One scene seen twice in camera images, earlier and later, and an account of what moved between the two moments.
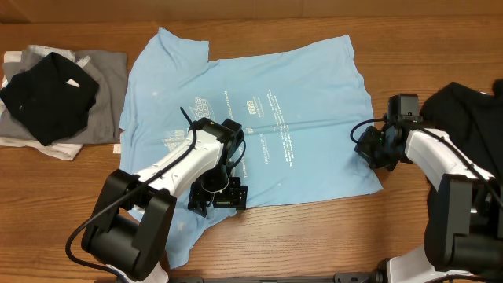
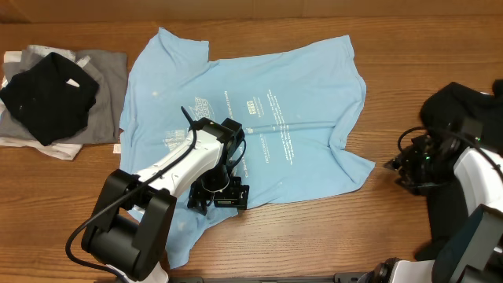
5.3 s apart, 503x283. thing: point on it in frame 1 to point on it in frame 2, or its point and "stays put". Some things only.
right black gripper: (367, 151) to (403, 169)
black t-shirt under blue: (471, 120) stays put
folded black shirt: (42, 103) stays put
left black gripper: (236, 196) stays put
